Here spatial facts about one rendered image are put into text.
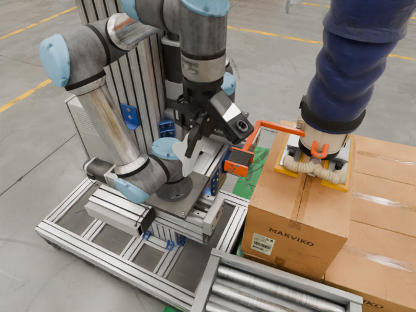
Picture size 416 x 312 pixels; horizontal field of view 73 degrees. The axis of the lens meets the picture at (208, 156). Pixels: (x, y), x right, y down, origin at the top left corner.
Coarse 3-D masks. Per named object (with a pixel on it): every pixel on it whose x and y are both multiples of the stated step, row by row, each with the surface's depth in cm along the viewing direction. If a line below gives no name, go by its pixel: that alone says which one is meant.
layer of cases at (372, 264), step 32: (384, 160) 194; (352, 192) 174; (384, 192) 174; (352, 224) 158; (384, 224) 158; (256, 256) 145; (352, 256) 145; (384, 256) 145; (352, 288) 134; (384, 288) 134
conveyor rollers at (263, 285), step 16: (224, 272) 139; (240, 272) 139; (224, 288) 133; (272, 288) 133; (288, 288) 133; (208, 304) 128; (256, 304) 129; (272, 304) 128; (304, 304) 130; (320, 304) 128; (336, 304) 129
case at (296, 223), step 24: (264, 168) 134; (264, 192) 124; (288, 192) 124; (312, 192) 124; (336, 192) 124; (264, 216) 120; (288, 216) 115; (312, 216) 115; (336, 216) 115; (264, 240) 132; (288, 240) 124; (312, 240) 118; (336, 240) 111; (288, 264) 138; (312, 264) 129
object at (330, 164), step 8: (352, 144) 127; (328, 160) 120; (336, 160) 119; (328, 168) 116; (336, 168) 115; (344, 168) 116; (328, 184) 111; (336, 184) 110; (344, 184) 110; (344, 192) 110
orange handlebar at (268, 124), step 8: (264, 120) 120; (256, 128) 116; (272, 128) 119; (280, 128) 117; (288, 128) 116; (296, 128) 116; (304, 136) 115; (248, 144) 109; (312, 144) 110; (328, 144) 109; (312, 152) 107
